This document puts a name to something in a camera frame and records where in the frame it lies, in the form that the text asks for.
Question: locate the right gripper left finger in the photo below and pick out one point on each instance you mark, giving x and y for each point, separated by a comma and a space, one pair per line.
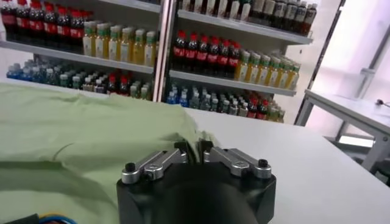
152, 165

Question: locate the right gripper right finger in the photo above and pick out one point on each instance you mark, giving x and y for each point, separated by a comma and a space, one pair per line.
237, 162

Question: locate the light green t-shirt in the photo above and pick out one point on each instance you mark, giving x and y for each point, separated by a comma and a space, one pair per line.
91, 137

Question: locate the metal drinks shelving unit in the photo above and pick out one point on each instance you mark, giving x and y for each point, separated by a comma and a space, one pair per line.
91, 61
231, 83

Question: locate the yellow tea bottle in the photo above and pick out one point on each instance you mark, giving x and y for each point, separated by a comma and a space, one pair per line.
285, 77
294, 79
150, 51
127, 48
245, 70
89, 42
255, 71
265, 73
275, 76
114, 46
139, 50
102, 44

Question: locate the white metal side table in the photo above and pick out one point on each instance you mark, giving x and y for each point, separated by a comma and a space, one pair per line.
350, 109

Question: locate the dark slanted frame pole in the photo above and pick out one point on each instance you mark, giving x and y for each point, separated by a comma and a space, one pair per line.
323, 58

